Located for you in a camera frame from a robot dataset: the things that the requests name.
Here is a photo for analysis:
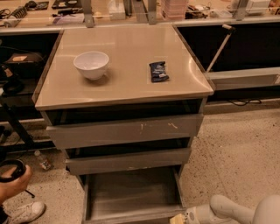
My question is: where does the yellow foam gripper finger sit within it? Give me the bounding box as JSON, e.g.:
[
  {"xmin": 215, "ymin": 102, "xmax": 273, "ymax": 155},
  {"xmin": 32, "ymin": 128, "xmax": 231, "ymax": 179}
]
[{"xmin": 170, "ymin": 213, "xmax": 187, "ymax": 224}]

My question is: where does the black round controller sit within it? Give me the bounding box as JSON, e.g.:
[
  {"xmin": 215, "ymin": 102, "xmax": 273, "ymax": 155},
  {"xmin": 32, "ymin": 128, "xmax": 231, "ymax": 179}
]
[{"xmin": 0, "ymin": 159, "xmax": 26, "ymax": 183}]

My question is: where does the grey drawer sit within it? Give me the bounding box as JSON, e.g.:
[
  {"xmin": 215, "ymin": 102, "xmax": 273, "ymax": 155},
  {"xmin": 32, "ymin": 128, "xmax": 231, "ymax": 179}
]
[
  {"xmin": 46, "ymin": 114, "xmax": 203, "ymax": 149},
  {"xmin": 81, "ymin": 167, "xmax": 186, "ymax": 224},
  {"xmin": 66, "ymin": 148, "xmax": 191, "ymax": 175}
]

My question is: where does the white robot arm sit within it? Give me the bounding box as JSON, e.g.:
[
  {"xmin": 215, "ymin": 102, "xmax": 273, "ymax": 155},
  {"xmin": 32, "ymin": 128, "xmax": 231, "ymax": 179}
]
[{"xmin": 169, "ymin": 194, "xmax": 280, "ymax": 224}]

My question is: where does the white sneaker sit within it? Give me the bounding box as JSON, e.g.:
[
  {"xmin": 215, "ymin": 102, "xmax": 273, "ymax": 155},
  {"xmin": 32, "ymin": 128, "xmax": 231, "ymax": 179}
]
[{"xmin": 0, "ymin": 201, "xmax": 46, "ymax": 224}]

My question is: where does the black cable on floor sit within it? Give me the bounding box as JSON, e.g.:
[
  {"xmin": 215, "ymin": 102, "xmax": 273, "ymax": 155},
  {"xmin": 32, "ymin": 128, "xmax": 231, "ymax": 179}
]
[{"xmin": 227, "ymin": 99, "xmax": 263, "ymax": 107}]

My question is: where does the dark blue snack packet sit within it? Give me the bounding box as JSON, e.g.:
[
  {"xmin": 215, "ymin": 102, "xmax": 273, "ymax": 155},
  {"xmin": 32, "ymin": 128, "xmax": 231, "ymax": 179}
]
[{"xmin": 150, "ymin": 61, "xmax": 169, "ymax": 83}]

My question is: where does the white box on bench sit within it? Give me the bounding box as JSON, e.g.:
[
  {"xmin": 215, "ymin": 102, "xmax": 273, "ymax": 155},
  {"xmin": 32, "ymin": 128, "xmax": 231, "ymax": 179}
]
[{"xmin": 246, "ymin": 0, "xmax": 270, "ymax": 15}]

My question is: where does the grey middle drawer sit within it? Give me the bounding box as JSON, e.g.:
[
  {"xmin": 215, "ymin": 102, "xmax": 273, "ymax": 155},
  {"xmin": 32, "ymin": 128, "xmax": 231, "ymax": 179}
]
[{"xmin": 66, "ymin": 148, "xmax": 191, "ymax": 175}]

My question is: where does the pink plastic container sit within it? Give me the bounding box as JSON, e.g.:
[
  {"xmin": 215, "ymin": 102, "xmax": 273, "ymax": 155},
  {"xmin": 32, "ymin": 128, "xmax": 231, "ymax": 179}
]
[{"xmin": 161, "ymin": 0, "xmax": 188, "ymax": 20}]

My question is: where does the plastic water bottle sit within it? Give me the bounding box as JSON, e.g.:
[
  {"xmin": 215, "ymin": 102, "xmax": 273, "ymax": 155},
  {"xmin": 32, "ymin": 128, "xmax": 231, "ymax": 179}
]
[{"xmin": 34, "ymin": 150, "xmax": 53, "ymax": 171}]

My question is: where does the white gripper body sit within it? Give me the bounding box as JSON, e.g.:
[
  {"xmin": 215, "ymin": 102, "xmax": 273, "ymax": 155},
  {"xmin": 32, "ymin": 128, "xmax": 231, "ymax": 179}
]
[{"xmin": 185, "ymin": 204, "xmax": 215, "ymax": 224}]

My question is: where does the person's hand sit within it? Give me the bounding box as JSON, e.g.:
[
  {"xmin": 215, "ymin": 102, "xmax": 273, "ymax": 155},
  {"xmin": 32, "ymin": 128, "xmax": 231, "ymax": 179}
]
[{"xmin": 0, "ymin": 164, "xmax": 32, "ymax": 205}]

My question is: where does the grey top drawer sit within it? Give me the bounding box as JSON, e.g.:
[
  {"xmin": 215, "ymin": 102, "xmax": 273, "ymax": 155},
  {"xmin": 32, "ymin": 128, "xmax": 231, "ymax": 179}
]
[{"xmin": 46, "ymin": 114, "xmax": 203, "ymax": 149}]

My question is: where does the black bag with label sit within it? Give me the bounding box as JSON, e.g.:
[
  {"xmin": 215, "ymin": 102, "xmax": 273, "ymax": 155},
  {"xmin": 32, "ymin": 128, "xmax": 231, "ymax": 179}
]
[{"xmin": 4, "ymin": 52, "xmax": 44, "ymax": 73}]

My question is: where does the grey bottom drawer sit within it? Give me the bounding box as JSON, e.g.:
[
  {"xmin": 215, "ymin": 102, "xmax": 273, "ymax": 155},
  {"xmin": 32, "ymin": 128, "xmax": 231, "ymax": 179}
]
[{"xmin": 81, "ymin": 167, "xmax": 186, "ymax": 224}]

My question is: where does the grey drawer cabinet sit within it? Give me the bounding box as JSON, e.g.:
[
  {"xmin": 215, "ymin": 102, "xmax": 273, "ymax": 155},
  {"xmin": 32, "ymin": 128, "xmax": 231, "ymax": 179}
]
[{"xmin": 31, "ymin": 24, "xmax": 215, "ymax": 224}]

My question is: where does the white ceramic bowl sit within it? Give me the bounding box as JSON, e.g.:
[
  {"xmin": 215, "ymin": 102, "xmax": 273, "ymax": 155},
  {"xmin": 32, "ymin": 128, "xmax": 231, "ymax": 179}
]
[{"xmin": 73, "ymin": 51, "xmax": 109, "ymax": 80}]

